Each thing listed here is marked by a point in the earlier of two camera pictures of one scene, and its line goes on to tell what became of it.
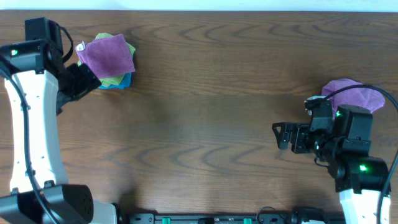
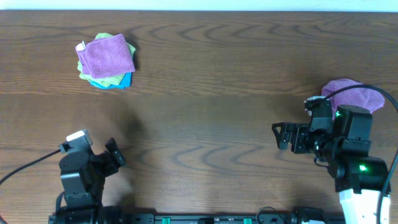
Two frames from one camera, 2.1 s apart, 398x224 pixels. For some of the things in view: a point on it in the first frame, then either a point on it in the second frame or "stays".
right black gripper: [300, 130] stays
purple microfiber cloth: [107, 56] stays
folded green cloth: [111, 80] stays
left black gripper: [89, 79] -> [106, 156]
